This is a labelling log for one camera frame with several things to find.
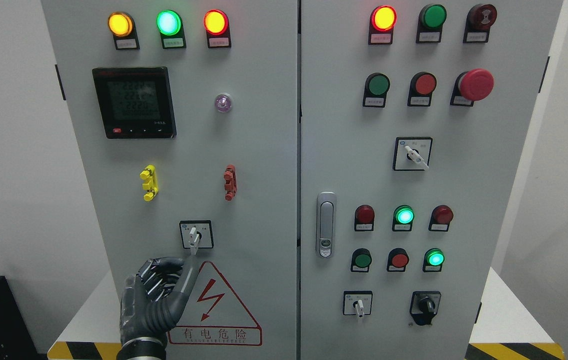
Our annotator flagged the green push button second row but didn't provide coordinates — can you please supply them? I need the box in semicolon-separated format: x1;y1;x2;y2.
362;72;390;109

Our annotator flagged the grey left cabinet door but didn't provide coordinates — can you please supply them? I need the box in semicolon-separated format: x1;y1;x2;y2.
42;0;298;360

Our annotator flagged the dark red indicator lamp right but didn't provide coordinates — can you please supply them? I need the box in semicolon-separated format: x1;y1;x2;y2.
429;205;454;232

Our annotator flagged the red push button lower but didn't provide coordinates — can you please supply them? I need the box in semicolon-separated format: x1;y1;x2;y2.
386;248;409;272

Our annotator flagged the red push button second row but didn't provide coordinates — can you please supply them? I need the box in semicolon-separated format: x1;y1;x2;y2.
407;71;437;107

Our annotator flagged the red electric hazard warning sticker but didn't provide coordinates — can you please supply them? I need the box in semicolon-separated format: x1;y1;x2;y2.
169;260;262;346

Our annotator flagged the green push button top right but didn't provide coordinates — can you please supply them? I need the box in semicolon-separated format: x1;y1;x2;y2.
416;3;447;44

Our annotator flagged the yellow indicator lamp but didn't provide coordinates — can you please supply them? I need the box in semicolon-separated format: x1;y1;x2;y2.
108;11;140;50

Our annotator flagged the white rotary selector switch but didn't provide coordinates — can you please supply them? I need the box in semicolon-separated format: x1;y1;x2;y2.
179;219;214;256
393;137;433;171
342;291;373;318

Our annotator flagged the red emergency stop mushroom button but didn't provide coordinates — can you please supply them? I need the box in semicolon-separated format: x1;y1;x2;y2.
450;68;494;107

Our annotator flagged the red terminal clip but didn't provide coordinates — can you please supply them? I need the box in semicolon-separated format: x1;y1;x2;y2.
223;164;237;201

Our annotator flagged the silver cabinet door latch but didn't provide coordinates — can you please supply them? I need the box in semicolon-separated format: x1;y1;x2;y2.
316;191;337;259

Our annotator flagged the black rotary knob switch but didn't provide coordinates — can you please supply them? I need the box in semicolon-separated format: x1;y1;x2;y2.
409;291;441;326

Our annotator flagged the lit red indicator lamp right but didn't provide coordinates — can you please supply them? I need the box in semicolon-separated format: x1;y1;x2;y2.
368;5;397;45

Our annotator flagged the yellow terminal clip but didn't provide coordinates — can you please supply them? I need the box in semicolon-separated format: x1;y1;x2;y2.
140;164;159;202

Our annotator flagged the dark red indicator lamp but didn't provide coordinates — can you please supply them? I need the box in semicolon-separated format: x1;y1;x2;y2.
354;204;375;231
429;205;454;232

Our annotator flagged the dark red indicator lamp left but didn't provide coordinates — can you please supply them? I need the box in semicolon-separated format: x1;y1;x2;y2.
354;204;375;231

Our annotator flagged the lit green indicator lamp middle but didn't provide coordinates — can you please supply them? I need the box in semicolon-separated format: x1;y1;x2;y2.
392;204;414;231

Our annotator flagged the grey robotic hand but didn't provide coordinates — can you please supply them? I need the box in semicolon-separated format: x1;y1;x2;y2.
120;255;198;346

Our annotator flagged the black digital power meter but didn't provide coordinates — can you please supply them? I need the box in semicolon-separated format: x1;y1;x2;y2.
92;66;178;139

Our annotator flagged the dark red buzzer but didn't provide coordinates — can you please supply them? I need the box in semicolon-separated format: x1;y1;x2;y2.
463;3;498;44

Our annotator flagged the green indicator lamp top left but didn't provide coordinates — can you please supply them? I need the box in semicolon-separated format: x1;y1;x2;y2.
156;9;186;49

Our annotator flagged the grey right cabinet door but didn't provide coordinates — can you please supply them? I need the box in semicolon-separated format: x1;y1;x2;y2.
300;0;563;360

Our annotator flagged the clear small light bulb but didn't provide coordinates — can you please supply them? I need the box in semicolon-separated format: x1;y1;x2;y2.
214;93;233;113

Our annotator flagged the white platform with hazard stripes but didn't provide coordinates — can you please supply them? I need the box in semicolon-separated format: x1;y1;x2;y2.
45;269;565;360

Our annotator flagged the lit green push button lower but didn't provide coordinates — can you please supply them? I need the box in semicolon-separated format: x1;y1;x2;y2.
422;248;445;272

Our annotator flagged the grey cabinet door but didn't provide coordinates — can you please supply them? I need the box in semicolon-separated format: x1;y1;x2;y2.
42;0;298;360
300;0;563;360

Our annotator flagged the red indicator lamp top left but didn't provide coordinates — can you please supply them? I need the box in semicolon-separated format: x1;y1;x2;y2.
203;9;232;49

